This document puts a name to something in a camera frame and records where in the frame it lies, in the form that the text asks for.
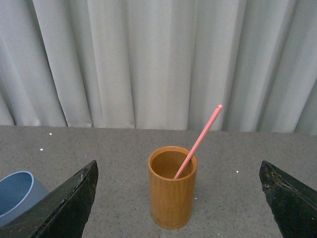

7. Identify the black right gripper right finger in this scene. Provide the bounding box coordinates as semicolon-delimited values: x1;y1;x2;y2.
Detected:
259;161;317;238

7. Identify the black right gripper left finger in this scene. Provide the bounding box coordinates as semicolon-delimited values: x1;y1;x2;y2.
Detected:
0;160;99;238

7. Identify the blue plastic cup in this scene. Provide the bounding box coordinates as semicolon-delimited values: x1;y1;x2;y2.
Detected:
0;171;49;227

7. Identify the pink chopstick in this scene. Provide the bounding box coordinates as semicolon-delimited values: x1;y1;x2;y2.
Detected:
174;105;223;179

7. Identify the bamboo chopstick holder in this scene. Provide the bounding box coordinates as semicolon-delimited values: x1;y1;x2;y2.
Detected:
148;146;198;230

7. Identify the white curtain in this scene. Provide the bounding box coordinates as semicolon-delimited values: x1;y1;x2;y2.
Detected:
0;0;317;135

